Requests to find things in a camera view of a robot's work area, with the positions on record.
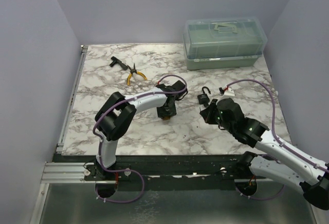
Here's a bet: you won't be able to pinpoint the black padlock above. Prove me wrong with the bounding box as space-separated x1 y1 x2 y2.
197 86 211 105

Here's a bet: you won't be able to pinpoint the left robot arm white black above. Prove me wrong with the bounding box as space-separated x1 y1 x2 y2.
93 77 188 180

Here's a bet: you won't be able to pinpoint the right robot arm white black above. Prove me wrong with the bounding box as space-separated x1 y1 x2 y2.
200 98 328 210

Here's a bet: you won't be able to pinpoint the clear lid grey toolbox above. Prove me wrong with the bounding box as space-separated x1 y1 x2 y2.
183 17 267 70

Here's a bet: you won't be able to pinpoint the black T-shaped tool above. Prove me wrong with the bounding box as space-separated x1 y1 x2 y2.
109 56 128 70

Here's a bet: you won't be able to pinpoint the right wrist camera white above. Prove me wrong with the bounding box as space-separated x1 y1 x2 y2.
219 86 235 99

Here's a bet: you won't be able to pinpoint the yellow handled pliers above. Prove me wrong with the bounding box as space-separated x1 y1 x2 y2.
126 64 147 86

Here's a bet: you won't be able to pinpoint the black front mounting rail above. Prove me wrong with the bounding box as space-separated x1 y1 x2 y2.
43 154 256 195

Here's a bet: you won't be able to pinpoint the aluminium side rail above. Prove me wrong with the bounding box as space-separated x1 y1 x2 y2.
55 45 88 154

